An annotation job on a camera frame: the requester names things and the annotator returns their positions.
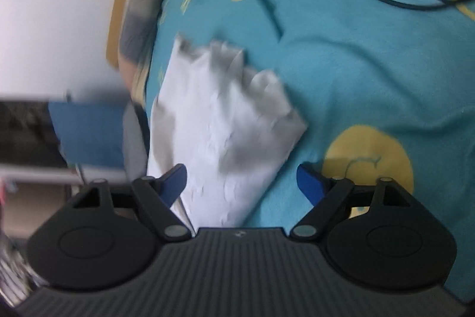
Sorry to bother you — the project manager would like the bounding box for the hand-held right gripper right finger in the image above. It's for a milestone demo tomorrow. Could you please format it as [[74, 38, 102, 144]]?
[[289, 163, 412, 241]]

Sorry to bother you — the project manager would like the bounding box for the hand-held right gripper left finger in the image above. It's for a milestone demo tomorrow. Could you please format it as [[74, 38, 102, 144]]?
[[70, 163, 188, 242]]

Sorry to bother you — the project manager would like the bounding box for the white shirt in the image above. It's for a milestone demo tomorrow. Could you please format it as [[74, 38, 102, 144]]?
[[147, 35, 308, 234]]

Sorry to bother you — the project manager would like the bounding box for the grey seat cushion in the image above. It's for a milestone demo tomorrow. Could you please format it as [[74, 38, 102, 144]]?
[[122, 103, 150, 178]]

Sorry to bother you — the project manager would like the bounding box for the blue covered chair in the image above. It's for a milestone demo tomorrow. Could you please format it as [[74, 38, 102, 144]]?
[[47, 100, 129, 173]]

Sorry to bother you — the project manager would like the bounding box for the teal printed bed sheet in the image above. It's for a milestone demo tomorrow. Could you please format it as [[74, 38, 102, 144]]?
[[144, 0, 475, 306]]

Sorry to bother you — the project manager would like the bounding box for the patchwork pillow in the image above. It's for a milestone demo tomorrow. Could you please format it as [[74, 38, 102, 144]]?
[[118, 0, 172, 108]]

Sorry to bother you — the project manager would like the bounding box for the mustard headboard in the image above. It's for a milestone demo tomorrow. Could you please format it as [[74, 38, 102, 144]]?
[[106, 0, 147, 70]]

